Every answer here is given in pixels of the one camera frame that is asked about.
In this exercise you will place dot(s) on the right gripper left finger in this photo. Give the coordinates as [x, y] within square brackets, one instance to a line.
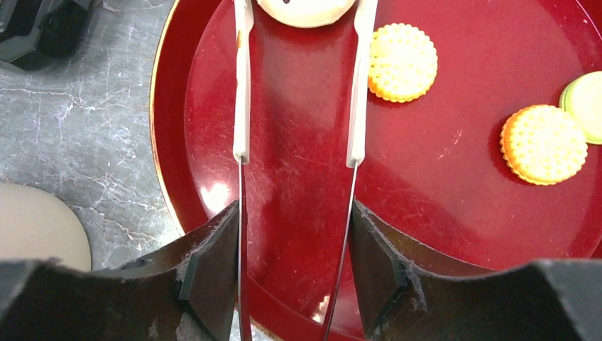
[185, 290]

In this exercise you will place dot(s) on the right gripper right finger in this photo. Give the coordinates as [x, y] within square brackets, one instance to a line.
[407, 290]

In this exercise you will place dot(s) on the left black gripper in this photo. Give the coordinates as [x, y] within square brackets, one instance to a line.
[38, 33]

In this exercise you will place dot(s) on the pink beige mug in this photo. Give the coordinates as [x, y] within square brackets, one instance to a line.
[37, 225]

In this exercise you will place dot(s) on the orange macaron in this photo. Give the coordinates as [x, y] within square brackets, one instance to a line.
[543, 145]
[403, 63]

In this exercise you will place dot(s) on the white sprinkled donut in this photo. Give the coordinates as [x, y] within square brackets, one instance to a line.
[306, 13]

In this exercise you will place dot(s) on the green macaron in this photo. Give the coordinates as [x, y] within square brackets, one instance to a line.
[581, 98]

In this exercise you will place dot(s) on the red round tray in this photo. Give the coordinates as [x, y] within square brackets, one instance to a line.
[433, 168]

